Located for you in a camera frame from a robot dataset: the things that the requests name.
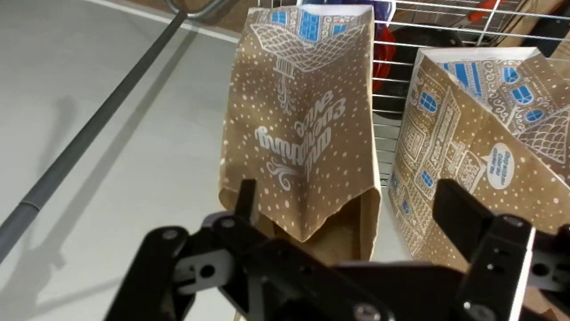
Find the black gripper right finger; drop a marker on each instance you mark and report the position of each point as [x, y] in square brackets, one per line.
[493, 261]

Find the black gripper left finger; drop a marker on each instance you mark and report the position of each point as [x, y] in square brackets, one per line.
[179, 279]

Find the brown house print paper bag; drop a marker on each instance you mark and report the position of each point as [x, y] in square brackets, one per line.
[470, 136]

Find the brown script print paper bag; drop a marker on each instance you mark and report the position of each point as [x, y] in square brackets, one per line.
[297, 118]

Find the grey metal rack pole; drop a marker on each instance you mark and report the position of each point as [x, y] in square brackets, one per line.
[90, 134]

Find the red item behind rack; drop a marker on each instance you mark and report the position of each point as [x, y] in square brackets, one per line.
[386, 56]

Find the chrome curved tube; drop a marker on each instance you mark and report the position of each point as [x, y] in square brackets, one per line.
[199, 8]

